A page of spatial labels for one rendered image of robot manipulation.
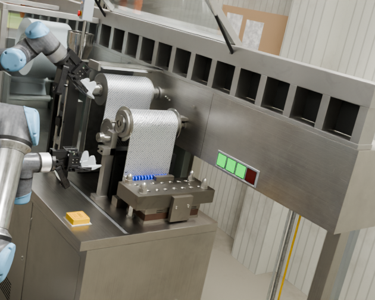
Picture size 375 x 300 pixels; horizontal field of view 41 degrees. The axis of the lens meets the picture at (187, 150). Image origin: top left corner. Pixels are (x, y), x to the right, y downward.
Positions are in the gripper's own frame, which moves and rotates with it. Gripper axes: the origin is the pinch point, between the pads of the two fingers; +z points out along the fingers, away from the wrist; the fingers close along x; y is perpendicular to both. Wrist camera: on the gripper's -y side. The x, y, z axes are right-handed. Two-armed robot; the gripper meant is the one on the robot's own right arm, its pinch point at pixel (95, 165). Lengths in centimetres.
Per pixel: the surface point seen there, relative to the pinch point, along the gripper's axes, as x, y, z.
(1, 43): 102, 31, -8
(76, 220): -13.4, -16.8, -12.2
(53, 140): 46.3, -4.8, 1.7
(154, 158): -0.3, 2.3, 28.2
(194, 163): 13, -6, 64
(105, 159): 7.9, -0.7, 8.9
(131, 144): -0.3, 9.0, 15.3
